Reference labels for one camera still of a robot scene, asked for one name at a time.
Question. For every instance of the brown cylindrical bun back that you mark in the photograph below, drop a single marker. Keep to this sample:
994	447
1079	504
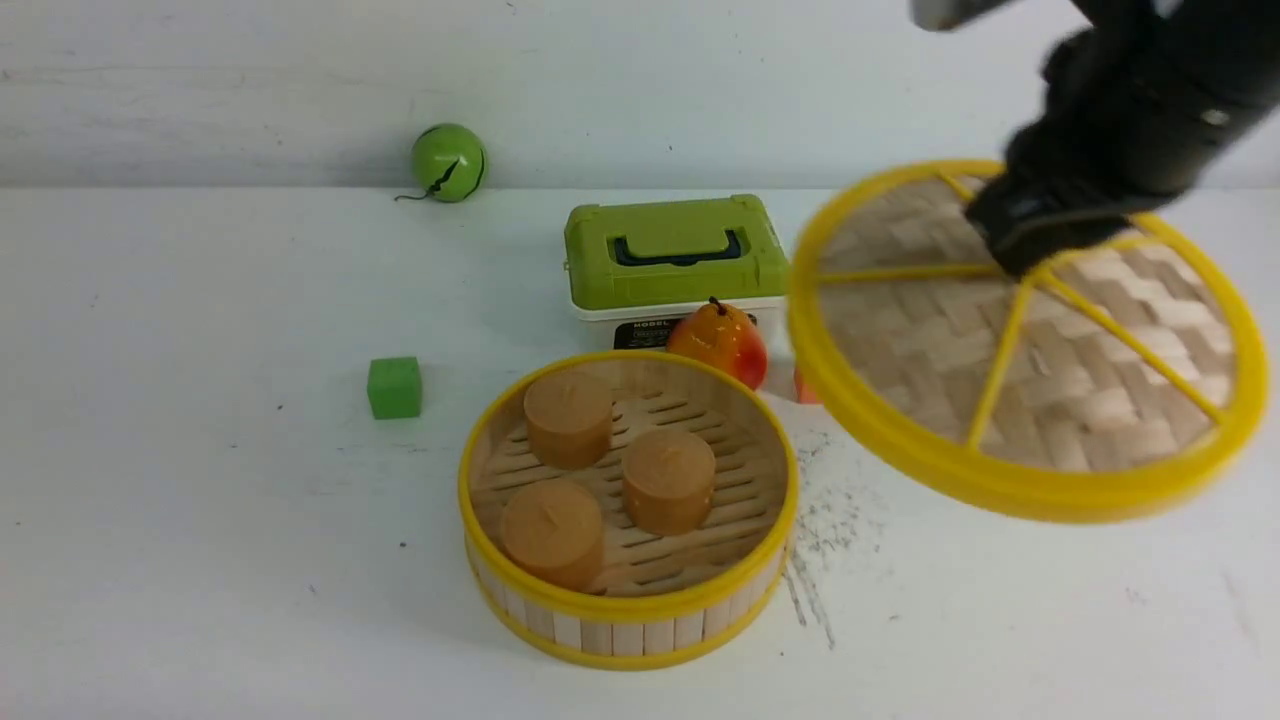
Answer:
569	419

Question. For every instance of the brown cylindrical bun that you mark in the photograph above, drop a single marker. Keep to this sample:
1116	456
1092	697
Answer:
569	419
668	479
554	530

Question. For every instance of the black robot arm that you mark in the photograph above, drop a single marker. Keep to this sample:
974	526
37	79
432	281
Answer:
1150	12

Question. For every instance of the yellow woven bamboo steamer lid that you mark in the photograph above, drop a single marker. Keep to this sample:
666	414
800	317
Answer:
1107	384

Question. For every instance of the green toy ball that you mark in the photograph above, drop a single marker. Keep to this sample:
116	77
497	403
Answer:
449	162

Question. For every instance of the green and white storage box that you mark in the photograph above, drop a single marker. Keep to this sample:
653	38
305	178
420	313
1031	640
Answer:
636	270

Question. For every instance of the orange red toy pear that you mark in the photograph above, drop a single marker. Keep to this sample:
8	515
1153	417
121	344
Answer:
725	337

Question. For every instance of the green cube block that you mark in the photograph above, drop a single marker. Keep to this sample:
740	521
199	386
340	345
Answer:
394	388

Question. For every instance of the brown cylindrical bun front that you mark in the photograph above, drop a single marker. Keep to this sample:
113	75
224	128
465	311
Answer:
554	530

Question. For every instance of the orange cube block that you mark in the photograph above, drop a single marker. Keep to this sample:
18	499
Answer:
804	392

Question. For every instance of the brown cylindrical bun right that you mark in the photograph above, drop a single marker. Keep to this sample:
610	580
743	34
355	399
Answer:
668	479

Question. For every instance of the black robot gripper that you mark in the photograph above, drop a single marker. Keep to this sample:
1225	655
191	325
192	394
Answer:
1135	111

